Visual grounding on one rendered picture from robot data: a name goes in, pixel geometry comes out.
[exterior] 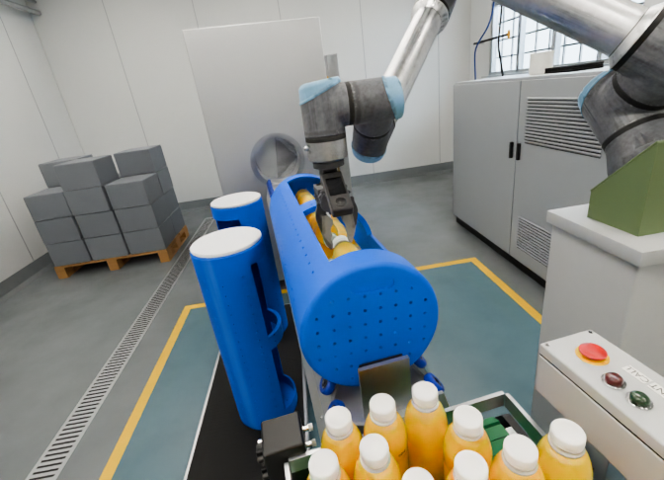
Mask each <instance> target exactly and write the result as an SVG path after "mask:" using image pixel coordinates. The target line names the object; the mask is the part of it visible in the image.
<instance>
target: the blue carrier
mask: <svg viewBox="0 0 664 480"><path fill-rule="evenodd" d="M319 183H320V177H318V176H316V175H312V174H296V175H293V176H290V177H288V178H286V179H285V180H283V181H282V182H281V183H280V184H279V185H278V186H277V187H276V189H275V190H274V192H273V194H272V197H271V201H270V214H271V218H272V222H273V226H274V231H275V235H276V239H277V244H278V248H279V253H280V257H281V261H282V266H283V270H284V275H285V279H286V283H287V288H288V292H289V297H290V304H291V309H292V313H293V318H294V322H295V326H296V330H297V334H298V339H299V343H300V347H301V351H302V353H303V355H304V358H305V359H306V361H307V363H308V364H309V365H310V367H311V368H312V369H313V370H314V371H315V372H316V373H318V374H319V375H320V376H322V377H323V378H325V379H327V380H329V381H331V382H334V383H337V384H340V385H346V386H360V383H359V376H358V368H359V365H360V364H363V363H367V362H370V361H374V360H380V359H384V358H388V357H391V356H395V355H398V354H402V355H403V356H406V355H408V356H409V359H410V366H411V365H412V364H413V363H414V362H415V361H416V360H417V359H418V358H419V357H421V356H422V354H423V353H424V352H425V350H426V349H427V347H428V346H429V344H430V342H431V340H432V338H433V336H434V334H435V331H436V328H437V323H438V316H439V308H438V301H437V297H436V294H435V292H434V290H433V288H432V286H431V285H430V283H429V282H428V281H427V279H426V278H425V277H424V276H423V275H422V274H421V273H420V272H419V271H418V270H417V269H416V268H415V267H414V266H412V265H411V264H410V263H409V262H408V261H407V260H406V259H404V258H403V257H401V256H399V255H397V254H395V253H392V252H389V251H387V250H386V249H385V248H384V246H383V245H382V244H381V243H380V242H379V241H378V240H377V239H376V238H375V237H374V236H373V235H372V232H371V229H370V227H369V225H368V223H367V222H366V220H365V219H364V218H363V217H362V216H361V215H360V214H359V213H358V219H357V225H356V231H355V236H354V239H355V241H356V242H357V243H358V245H359V246H360V247H361V248H362V250H358V251H353V252H350V253H347V254H344V255H342V256H339V257H337V258H335V259H334V260H332V261H330V262H329V261H328V259H327V257H326V255H325V253H324V251H323V249H322V247H321V245H320V244H319V242H318V240H317V238H316V236H315V234H314V232H313V230H312V228H311V226H310V225H309V223H308V221H307V219H306V216H307V215H309V214H311V213H313V212H314V211H315V210H316V202H315V200H310V201H307V202H305V203H303V204H301V205H299V204H298V202H297V200H296V198H295V194H296V192H297V191H299V190H301V189H307V190H308V191H309V192H310V193H311V194H312V195H314V188H313V185H315V184H319ZM314 197H315V196H314Z"/></svg>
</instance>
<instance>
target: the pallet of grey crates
mask: <svg viewBox="0 0 664 480"><path fill-rule="evenodd" d="M114 157H115V160H116V163H117V166H118V169H119V171H120V172H119V173H118V172H117V169H116V166H115V164H114V161H113V158H112V155H103V156H96V157H93V155H92V154H89V155H82V156H75V157H68V158H61V159H56V160H52V161H49V162H45V163H42V164H39V165H38V166H39V168H40V170H41V174H42V176H43V178H44V181H45V183H46V185H47V187H48V189H45V190H42V191H40V192H37V193H35V194H32V195H29V196H27V197H24V198H23V200H24V202H25V204H26V206H27V208H28V210H29V212H30V214H31V217H32V219H33V221H35V226H36V228H37V230H38V232H39V234H40V236H41V239H42V241H43V243H44V245H45V247H46V248H47V250H48V252H49V255H50V257H51V259H52V261H53V263H54V265H55V267H54V270H55V272H56V274H57V276H58V278H59V279H66V278H69V277H70V276H72V275H73V274H74V273H75V272H76V271H78V270H79V269H80V268H81V267H83V266H84V265H87V264H93V263H99V262H105V261H107V263H108V266H109V268H110V270H111V271H115V270H119V269H120V268H121V267H122V266H123V265H124V264H125V263H126V262H127V261H128V260H129V259H130V258H131V257H136V256H142V255H148V254H155V253H158V256H159V259H160V262H161V263H164V262H170V261H171V260H172V258H173V257H174V256H175V254H176V253H177V251H178V250H179V249H180V247H181V246H182V245H183V243H184V242H185V240H186V239H187V238H188V236H189V232H188V228H187V225H185V222H184V218H183V215H182V212H181V209H180V207H179V204H178V201H177V197H176V194H175V191H174V188H173V183H172V180H171V176H170V173H169V170H168V167H167V164H166V161H165V158H164V154H163V151H162V148H161V145H160V144H158V145H151V146H144V147H137V148H131V149H127V150H124V151H121V152H118V153H114Z"/></svg>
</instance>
